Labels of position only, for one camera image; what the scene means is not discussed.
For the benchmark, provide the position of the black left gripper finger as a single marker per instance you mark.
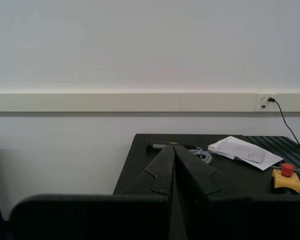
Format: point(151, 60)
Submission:
point(130, 215)
point(227, 215)

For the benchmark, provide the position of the folded white paper booklet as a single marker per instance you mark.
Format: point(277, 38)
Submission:
point(240, 150)

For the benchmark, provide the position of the yellow emergency stop red button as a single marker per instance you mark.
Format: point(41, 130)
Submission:
point(286, 181)

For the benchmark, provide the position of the white paper sheet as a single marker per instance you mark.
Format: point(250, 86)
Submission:
point(271, 161)

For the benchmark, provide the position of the black grey handheld enabling switch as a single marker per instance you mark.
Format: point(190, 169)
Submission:
point(156, 145)

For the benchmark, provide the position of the black aluminium table frame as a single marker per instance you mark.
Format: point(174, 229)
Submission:
point(290, 150)

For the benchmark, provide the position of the white wall socket plate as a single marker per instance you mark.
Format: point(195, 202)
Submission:
point(262, 102)

